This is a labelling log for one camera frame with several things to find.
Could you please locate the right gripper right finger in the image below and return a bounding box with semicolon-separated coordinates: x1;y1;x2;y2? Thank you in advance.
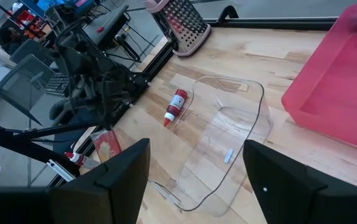
243;139;357;224

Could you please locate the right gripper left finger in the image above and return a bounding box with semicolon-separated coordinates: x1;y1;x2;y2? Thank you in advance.
49;138;151;224

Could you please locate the large red colouring bottle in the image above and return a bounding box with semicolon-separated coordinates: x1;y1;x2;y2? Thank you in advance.
162;89;188;128

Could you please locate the grey mesh office chair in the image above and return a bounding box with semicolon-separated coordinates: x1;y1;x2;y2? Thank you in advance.
9;39;55;68
0;54;57;126

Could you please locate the red-capped squeeze bottle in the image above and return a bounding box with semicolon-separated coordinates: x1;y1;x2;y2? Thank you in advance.
64;151;101;170

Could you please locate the red packet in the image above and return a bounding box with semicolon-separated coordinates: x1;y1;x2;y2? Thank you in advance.
91;129;123;164

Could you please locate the aluminium extrusion bar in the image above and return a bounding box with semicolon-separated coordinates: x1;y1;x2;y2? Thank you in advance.
46;159;76;182

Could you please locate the clear plastic bin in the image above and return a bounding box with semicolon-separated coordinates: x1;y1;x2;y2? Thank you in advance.
152;75;274;218

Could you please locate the pink plastic tray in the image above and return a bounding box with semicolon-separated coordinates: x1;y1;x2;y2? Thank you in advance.
280;1;357;155

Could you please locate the black keyboard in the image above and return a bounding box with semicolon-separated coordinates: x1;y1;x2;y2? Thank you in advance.
43;73;71;96

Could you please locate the grey desk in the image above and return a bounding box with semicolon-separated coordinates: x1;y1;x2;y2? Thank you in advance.
81;4;130;50

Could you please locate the metal box grater pink-trimmed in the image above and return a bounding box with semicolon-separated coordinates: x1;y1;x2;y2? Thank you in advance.
143;0;212;57

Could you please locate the person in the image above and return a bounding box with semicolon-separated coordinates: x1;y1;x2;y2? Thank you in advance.
0;26;27;55

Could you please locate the cluttered storage shelf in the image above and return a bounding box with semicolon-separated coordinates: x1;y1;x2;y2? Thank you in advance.
6;0;55;41

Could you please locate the black rig frame beam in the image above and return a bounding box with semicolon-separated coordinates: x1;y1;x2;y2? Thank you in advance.
0;119;102;177

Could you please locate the black clamp handle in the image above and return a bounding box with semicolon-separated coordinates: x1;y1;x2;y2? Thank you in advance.
215;4;240;24

